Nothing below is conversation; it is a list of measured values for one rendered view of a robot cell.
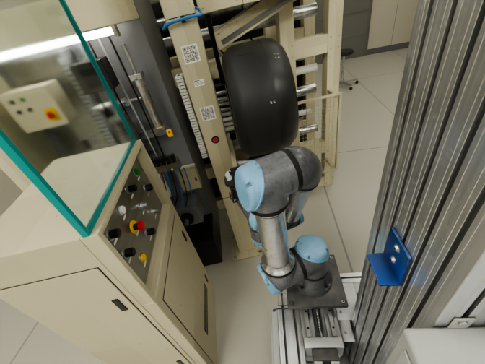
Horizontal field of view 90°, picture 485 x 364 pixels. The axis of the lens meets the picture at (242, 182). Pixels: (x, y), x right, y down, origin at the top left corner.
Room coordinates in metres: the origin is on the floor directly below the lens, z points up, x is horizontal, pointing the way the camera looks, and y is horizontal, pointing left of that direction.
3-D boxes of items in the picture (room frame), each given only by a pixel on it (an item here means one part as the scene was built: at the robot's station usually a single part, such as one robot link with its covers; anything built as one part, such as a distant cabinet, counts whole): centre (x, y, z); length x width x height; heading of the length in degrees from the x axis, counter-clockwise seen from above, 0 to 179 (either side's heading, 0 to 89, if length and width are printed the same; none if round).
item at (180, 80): (1.31, 0.18, 1.19); 0.05 x 0.04 x 0.48; 179
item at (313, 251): (0.52, -0.18, 0.88); 0.13 x 0.12 x 0.14; 105
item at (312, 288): (0.52, -0.19, 0.77); 0.15 x 0.15 x 0.10
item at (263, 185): (0.49, -0.06, 1.09); 0.15 x 0.12 x 0.55; 105
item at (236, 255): (1.34, 0.09, 0.01); 0.27 x 0.27 x 0.02; 89
